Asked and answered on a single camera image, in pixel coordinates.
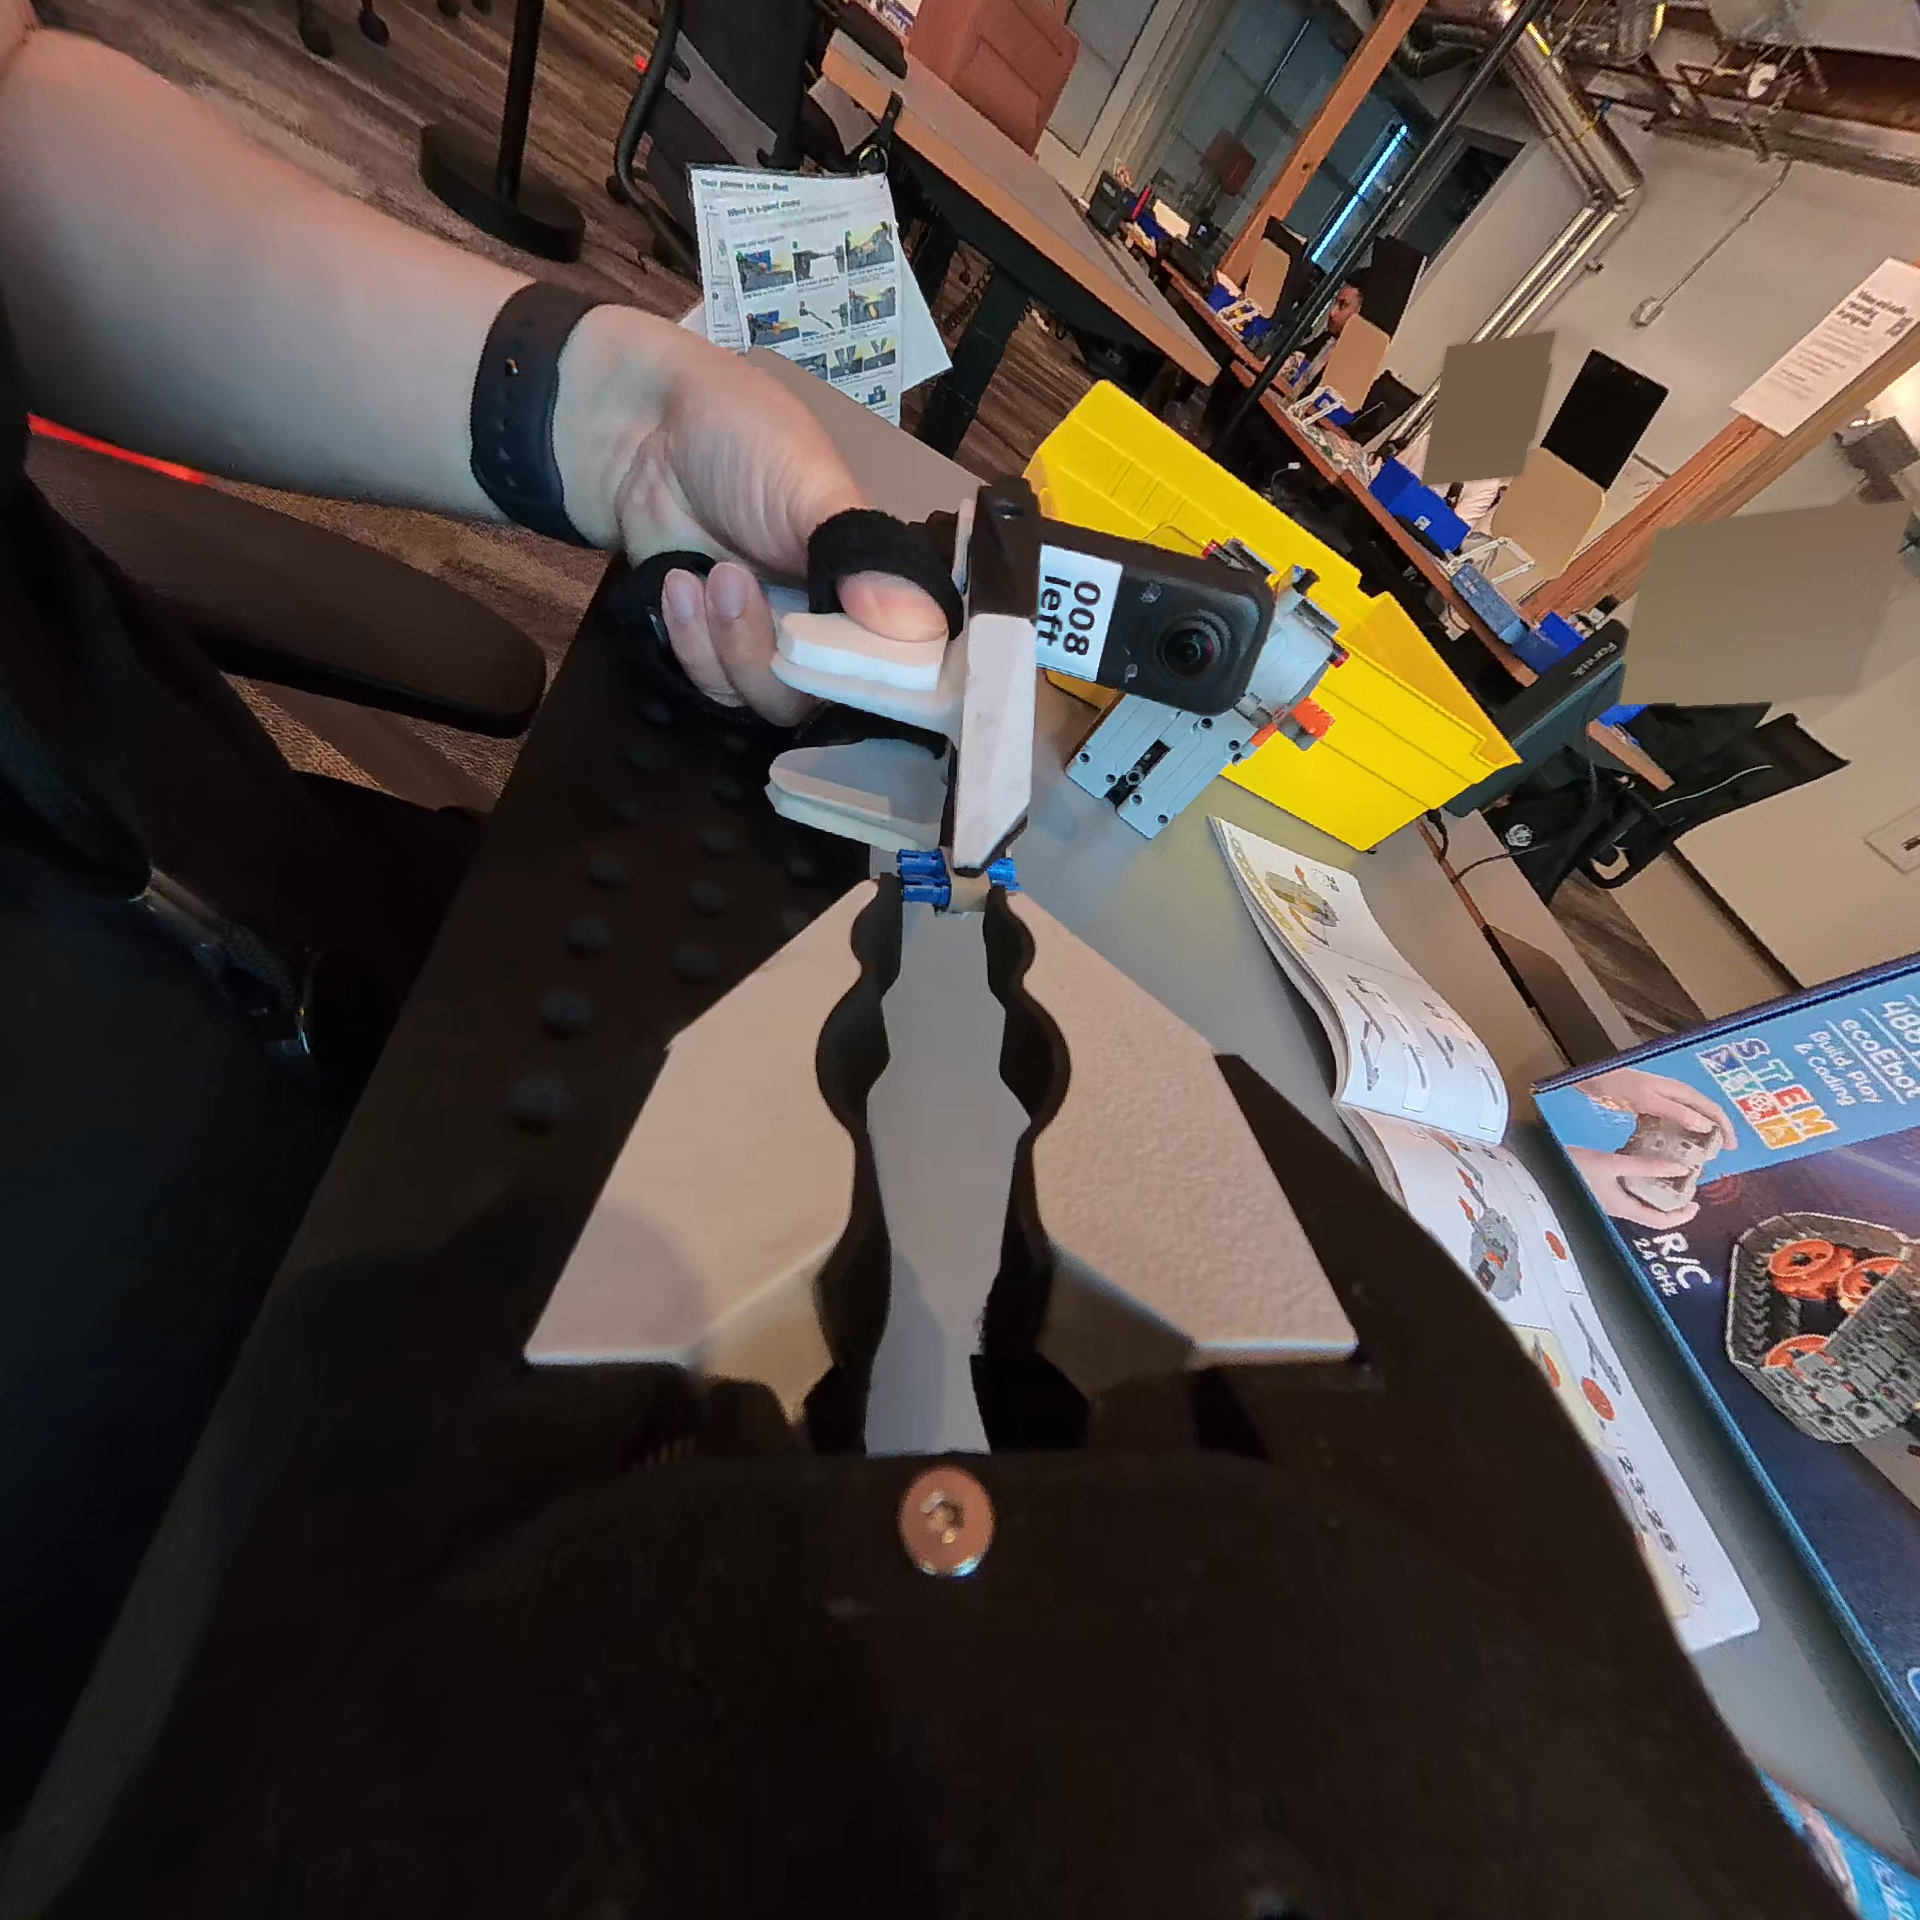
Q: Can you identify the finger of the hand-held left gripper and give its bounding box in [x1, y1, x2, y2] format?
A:
[944, 612, 1039, 883]

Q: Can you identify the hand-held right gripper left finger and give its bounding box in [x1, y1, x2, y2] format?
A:
[526, 878, 906, 1454]

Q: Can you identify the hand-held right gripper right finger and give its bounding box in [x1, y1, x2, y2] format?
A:
[978, 891, 1360, 1454]

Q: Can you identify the grey connector with blue pins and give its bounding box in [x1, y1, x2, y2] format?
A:
[896, 846, 1023, 915]

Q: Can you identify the person's left forearm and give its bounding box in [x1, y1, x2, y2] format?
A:
[0, 28, 519, 529]

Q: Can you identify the grey desk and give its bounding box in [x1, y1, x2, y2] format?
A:
[735, 347, 1920, 1920]

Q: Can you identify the wood-edged desk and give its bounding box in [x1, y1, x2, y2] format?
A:
[815, 30, 1224, 453]

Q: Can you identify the person's left hand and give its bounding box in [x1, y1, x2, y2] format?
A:
[562, 305, 962, 732]

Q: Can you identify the grey orange toy robot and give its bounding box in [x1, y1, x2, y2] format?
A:
[1065, 537, 1346, 841]

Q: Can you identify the yellow plastic bin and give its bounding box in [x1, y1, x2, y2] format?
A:
[1023, 378, 1525, 854]

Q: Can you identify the open instruction booklet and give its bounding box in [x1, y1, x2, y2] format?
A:
[1207, 813, 1760, 1656]

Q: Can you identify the black perforated panel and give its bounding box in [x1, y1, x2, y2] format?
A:
[321, 550, 887, 1360]

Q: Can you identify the black computer monitor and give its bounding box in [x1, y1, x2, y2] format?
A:
[1443, 619, 1632, 819]

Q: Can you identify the white paper sheet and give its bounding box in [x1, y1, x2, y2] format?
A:
[680, 269, 952, 408]

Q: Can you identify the black jacket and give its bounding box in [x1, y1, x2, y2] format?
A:
[1515, 717, 1846, 902]

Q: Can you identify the printed instruction sheet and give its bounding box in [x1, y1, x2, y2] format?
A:
[687, 163, 904, 433]

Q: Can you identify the blue toy kit box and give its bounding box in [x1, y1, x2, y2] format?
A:
[1529, 952, 1920, 1849]

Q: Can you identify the black wristband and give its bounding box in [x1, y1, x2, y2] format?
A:
[467, 278, 614, 548]

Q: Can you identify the brown bag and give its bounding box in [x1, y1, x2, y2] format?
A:
[902, 0, 1080, 113]

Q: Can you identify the dark chair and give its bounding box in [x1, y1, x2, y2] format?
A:
[30, 435, 547, 736]

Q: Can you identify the black round-base stand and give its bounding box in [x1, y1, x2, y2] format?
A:
[421, 0, 586, 265]

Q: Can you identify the small blue booklet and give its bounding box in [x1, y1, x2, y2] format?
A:
[1761, 1769, 1920, 1920]

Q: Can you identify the white wall notice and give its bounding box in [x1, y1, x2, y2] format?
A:
[1727, 259, 1920, 436]

